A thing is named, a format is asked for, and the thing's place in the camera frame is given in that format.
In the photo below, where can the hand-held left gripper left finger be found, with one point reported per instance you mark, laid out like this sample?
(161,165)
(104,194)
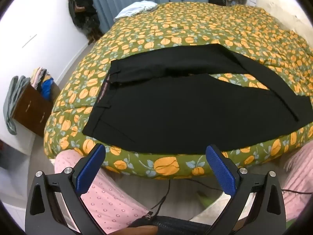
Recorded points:
(90,170)

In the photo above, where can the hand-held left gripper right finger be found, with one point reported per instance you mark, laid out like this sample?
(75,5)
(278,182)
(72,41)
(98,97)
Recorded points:
(223,172)

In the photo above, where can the black pants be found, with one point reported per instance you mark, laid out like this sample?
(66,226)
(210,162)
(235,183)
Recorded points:
(171,112)

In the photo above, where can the person's left leg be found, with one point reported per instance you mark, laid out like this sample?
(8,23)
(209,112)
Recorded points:
(107,200)

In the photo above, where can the pink ribbed fabric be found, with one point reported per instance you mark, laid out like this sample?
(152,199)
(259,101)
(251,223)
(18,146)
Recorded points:
(299,178)

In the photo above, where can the brown wooden cabinet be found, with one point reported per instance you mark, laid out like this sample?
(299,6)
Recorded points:
(31,110)

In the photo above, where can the colourful clothes pile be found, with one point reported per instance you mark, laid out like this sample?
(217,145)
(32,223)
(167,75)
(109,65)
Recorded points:
(42,82)

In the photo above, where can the grey towel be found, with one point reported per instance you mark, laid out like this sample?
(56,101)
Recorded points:
(13,100)

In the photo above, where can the floral green orange blanket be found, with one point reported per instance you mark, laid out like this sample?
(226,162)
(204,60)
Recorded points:
(185,27)

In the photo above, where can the dark hanging clothes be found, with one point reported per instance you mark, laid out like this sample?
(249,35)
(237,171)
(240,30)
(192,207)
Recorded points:
(82,12)

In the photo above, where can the light blue cloth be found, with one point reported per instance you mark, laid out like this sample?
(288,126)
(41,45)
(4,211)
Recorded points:
(137,8)

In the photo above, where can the cream pillow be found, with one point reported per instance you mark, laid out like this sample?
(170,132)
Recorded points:
(278,9)

